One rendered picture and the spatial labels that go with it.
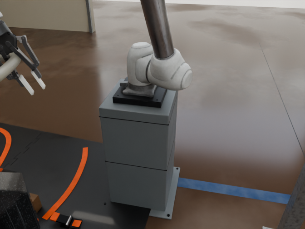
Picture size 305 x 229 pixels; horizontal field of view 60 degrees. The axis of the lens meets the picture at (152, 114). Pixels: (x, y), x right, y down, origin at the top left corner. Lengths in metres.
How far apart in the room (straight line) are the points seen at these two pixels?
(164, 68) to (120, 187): 0.93
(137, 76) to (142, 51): 0.14
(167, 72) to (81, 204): 1.18
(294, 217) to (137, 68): 1.17
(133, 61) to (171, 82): 0.25
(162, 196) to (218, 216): 0.42
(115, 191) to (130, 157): 0.35
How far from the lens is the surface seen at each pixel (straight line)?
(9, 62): 0.89
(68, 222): 1.93
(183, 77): 1.31
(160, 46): 1.24
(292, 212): 1.69
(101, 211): 1.97
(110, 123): 1.53
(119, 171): 1.76
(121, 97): 1.51
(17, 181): 1.47
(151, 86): 1.53
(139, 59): 1.42
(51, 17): 6.36
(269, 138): 2.78
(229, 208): 2.05
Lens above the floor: 1.56
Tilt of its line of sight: 33 degrees down
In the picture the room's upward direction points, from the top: straight up
